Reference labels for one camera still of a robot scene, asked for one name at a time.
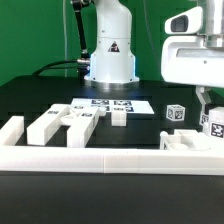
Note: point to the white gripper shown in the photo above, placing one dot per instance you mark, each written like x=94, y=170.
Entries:
x=194, y=51

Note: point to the white chair seat piece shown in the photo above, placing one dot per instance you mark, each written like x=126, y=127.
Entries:
x=189, y=140

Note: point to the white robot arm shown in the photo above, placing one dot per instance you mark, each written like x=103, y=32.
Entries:
x=112, y=64

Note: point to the white chair back piece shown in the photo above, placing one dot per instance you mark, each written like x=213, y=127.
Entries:
x=80, y=122

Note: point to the white marker sheet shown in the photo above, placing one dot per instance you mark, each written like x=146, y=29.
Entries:
x=132, y=106

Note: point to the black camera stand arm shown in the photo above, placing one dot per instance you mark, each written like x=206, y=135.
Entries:
x=77, y=7

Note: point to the white U-shaped fence frame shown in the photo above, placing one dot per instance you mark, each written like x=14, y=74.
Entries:
x=139, y=161

